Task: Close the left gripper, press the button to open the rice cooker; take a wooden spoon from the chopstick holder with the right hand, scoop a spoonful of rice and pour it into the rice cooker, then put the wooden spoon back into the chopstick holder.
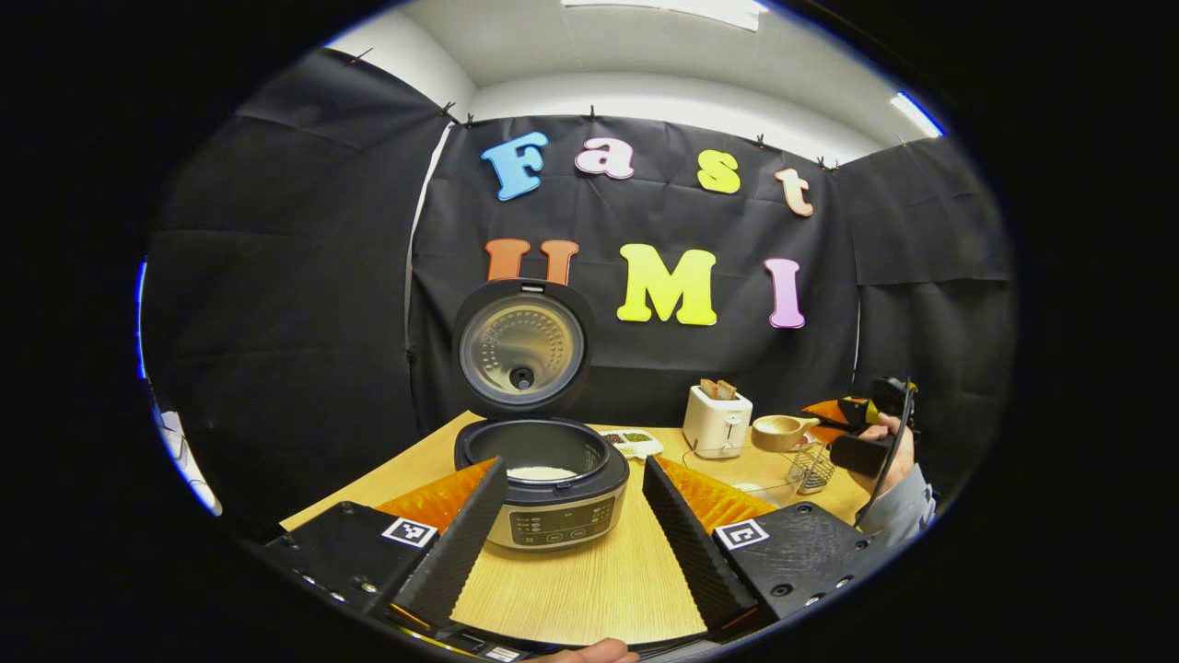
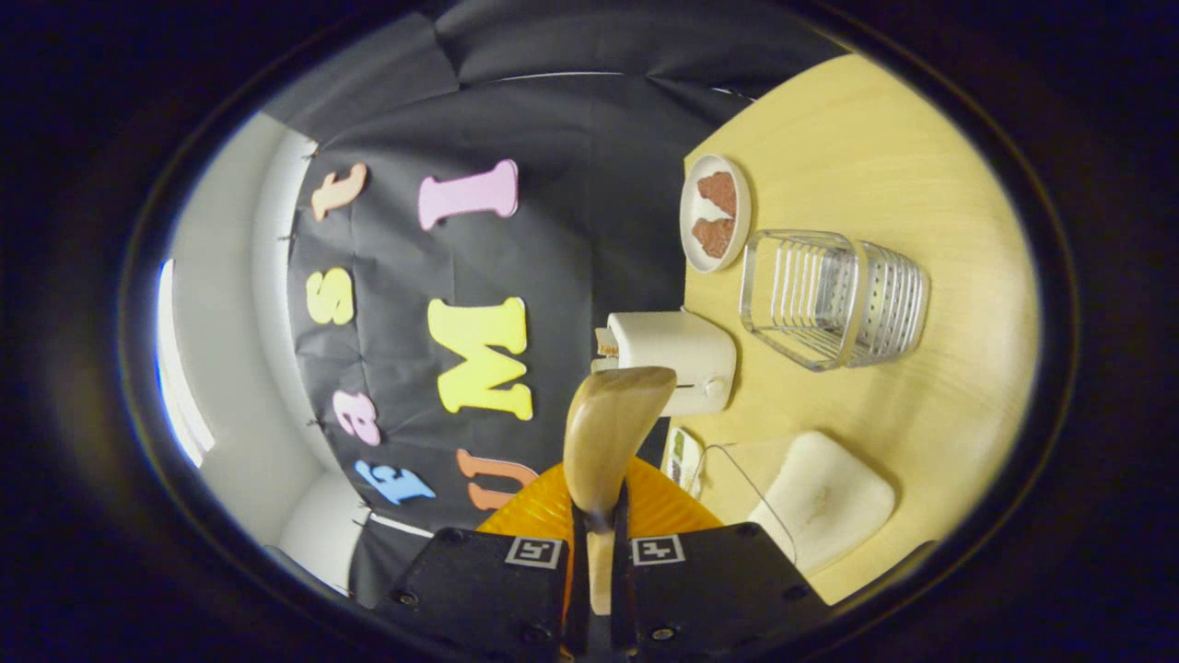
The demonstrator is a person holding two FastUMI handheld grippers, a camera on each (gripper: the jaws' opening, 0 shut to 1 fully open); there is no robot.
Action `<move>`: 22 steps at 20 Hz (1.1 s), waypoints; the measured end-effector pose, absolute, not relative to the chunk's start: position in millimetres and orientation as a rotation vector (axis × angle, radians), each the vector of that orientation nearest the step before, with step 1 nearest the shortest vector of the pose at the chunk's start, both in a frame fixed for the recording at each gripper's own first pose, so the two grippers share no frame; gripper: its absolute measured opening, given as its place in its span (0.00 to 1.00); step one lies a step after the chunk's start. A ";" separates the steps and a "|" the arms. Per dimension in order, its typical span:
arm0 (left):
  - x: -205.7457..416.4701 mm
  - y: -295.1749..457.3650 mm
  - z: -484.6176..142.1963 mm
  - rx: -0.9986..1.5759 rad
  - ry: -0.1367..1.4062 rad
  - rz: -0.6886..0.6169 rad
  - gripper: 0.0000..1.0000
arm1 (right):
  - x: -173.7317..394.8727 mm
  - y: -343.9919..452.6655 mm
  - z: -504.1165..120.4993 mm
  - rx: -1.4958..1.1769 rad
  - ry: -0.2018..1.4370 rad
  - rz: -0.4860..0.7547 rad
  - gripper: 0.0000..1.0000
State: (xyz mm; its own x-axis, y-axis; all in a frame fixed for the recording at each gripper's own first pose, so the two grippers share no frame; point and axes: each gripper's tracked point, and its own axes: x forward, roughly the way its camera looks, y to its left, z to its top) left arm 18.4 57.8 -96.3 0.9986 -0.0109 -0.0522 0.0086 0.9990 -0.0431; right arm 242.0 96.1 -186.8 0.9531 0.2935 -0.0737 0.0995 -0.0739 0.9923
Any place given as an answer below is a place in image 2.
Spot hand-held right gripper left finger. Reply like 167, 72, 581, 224
373, 459, 590, 663

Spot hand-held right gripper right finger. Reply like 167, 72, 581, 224
608, 456, 830, 663

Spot wooden spoon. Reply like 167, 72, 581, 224
562, 366, 678, 616

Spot metal wire chopstick holder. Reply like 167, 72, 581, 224
740, 228, 931, 372

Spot white divided bean dish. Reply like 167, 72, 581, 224
665, 426, 706, 498

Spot white toaster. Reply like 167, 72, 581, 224
594, 310, 738, 415

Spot black backdrop cloth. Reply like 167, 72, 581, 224
258, 0, 848, 609

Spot red meat piece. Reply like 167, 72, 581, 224
697, 171, 739, 218
691, 217, 736, 260

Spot long ceiling light panel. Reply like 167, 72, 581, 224
157, 258, 217, 466

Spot white round plate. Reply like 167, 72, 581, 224
680, 154, 753, 274

